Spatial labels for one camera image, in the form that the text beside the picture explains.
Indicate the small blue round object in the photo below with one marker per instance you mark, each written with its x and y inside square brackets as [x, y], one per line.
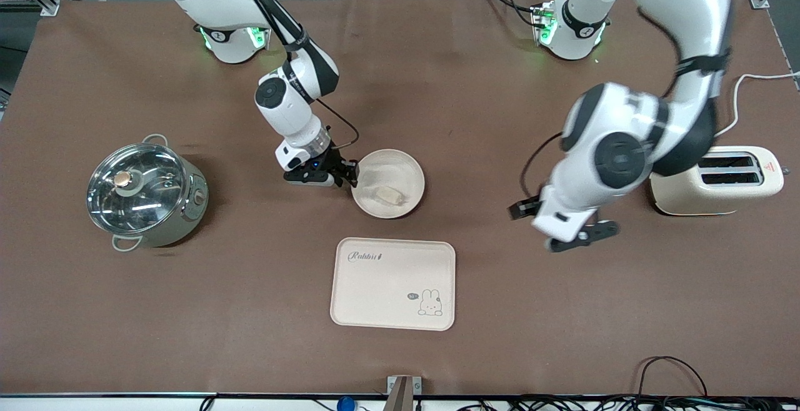
[345, 404]

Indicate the cream two-slot toaster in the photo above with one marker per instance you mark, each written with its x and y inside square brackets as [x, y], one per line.
[712, 192]

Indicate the glass lid with round knob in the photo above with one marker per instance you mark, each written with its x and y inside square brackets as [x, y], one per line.
[140, 189]

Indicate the round cream plate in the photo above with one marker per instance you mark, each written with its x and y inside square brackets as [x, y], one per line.
[394, 170]

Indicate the small white bun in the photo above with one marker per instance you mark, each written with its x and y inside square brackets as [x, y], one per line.
[390, 196]

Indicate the aluminium frame bracket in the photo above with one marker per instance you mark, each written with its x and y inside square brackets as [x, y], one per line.
[403, 393]

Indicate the small control box green light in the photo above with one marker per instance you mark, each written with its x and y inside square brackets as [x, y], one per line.
[542, 24]

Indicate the cream rectangular rabbit tray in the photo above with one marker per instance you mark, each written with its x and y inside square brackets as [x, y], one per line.
[387, 292]

